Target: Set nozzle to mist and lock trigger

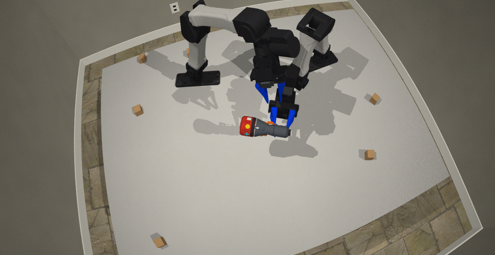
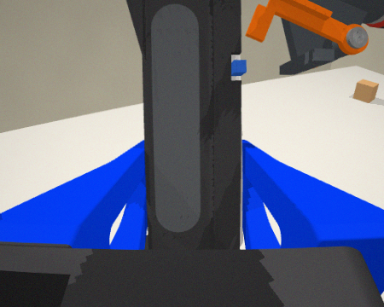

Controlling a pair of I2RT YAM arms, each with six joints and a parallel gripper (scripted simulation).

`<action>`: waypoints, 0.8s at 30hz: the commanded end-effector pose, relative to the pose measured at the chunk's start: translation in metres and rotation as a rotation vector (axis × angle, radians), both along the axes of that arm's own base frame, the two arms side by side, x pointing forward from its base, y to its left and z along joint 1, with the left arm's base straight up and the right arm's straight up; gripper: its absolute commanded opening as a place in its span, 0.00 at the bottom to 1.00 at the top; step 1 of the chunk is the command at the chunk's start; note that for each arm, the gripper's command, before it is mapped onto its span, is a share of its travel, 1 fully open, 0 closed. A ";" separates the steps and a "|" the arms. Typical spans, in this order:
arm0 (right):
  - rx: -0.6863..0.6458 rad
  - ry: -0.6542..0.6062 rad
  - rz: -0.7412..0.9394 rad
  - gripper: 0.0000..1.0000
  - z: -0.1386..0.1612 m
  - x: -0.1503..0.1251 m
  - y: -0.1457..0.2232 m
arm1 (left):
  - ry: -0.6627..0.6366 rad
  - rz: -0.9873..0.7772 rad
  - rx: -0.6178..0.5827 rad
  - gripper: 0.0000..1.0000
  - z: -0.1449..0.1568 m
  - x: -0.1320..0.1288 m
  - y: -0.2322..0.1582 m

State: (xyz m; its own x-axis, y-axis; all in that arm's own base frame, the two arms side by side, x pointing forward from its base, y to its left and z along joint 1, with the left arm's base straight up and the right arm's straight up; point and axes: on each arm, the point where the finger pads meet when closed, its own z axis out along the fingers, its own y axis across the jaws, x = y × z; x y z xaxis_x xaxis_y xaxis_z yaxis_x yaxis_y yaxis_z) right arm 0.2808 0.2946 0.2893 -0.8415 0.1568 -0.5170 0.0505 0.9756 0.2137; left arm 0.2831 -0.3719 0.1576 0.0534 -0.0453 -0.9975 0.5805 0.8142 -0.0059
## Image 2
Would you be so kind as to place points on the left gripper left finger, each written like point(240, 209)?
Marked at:
point(80, 213)

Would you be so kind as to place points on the tan cube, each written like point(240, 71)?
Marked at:
point(365, 91)

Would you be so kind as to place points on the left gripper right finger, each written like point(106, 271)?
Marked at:
point(309, 212)

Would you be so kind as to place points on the red and black hose nozzle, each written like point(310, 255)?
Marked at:
point(192, 102)

